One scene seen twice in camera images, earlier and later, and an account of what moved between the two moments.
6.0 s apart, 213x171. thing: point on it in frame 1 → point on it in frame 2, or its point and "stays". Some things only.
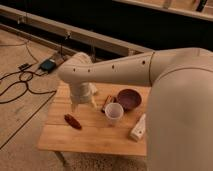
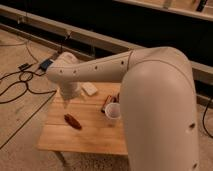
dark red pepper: [73, 122] stays
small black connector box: [25, 66] stays
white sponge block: [92, 87] stays
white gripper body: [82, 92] → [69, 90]
